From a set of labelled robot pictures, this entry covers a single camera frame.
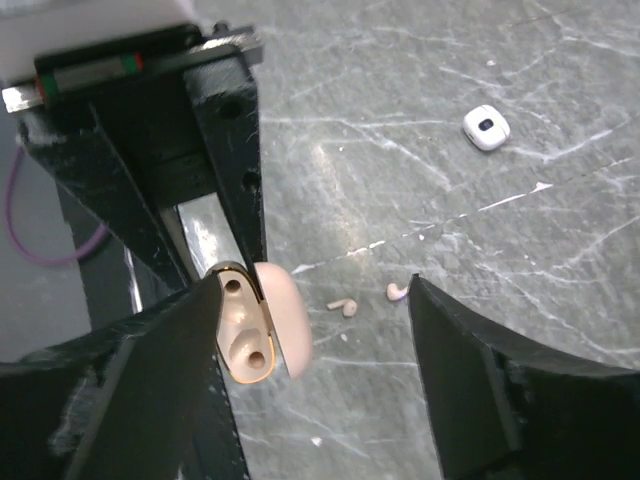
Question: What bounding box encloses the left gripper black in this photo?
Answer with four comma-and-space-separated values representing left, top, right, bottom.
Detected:
2, 23, 264, 290

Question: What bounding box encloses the beige earbud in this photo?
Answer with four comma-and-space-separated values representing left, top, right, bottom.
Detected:
326, 298, 358, 318
386, 283, 408, 302

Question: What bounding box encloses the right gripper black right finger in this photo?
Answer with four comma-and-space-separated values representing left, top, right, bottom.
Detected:
408, 276, 639, 479

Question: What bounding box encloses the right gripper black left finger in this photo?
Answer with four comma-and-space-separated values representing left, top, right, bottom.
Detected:
1, 276, 249, 479

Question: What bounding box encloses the white earbud charging case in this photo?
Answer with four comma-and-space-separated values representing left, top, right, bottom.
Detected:
462, 104, 511, 152

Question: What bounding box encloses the beige earbud charging case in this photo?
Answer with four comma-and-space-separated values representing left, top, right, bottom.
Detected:
208, 262, 313, 384

